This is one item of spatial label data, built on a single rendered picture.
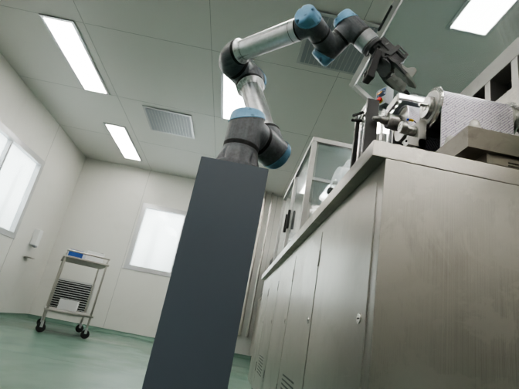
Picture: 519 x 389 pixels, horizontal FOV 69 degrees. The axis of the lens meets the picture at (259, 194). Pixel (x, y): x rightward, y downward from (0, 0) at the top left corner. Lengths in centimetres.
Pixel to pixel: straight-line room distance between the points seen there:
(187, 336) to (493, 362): 66
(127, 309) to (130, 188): 207
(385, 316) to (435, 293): 11
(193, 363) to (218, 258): 26
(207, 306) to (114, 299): 580
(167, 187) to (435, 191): 635
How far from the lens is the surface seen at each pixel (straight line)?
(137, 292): 672
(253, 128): 122
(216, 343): 102
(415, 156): 91
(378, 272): 80
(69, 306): 564
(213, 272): 103
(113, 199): 714
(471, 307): 88
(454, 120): 136
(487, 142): 111
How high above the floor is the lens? 46
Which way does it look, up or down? 19 degrees up
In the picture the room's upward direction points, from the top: 11 degrees clockwise
